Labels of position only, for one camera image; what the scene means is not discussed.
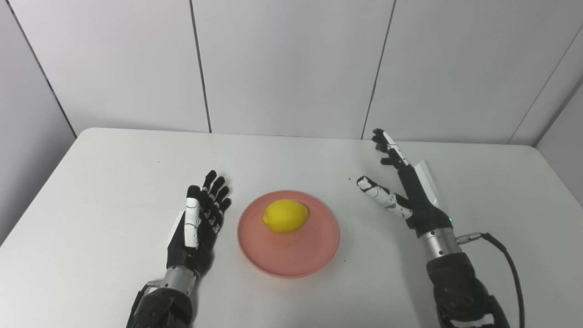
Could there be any yellow lemon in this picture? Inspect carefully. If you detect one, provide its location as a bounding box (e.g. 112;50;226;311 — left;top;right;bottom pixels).
263;199;309;234

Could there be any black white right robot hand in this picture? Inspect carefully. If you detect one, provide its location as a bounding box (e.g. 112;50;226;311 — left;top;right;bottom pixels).
357;128;454;238

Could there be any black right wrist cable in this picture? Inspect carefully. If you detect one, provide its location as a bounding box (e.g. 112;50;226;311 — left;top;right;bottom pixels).
457;232;526;328

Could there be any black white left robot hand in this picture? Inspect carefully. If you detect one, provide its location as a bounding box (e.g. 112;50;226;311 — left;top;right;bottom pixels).
166;170;232;277

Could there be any pink plastic plate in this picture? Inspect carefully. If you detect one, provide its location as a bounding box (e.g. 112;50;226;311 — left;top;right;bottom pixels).
237;190;341;279

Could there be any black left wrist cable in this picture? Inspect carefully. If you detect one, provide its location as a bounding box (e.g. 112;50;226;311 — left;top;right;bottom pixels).
126;281;162;328

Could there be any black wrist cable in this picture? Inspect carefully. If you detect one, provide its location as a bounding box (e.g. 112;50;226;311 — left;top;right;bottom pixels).
457;232;526;328
126;281;162;328

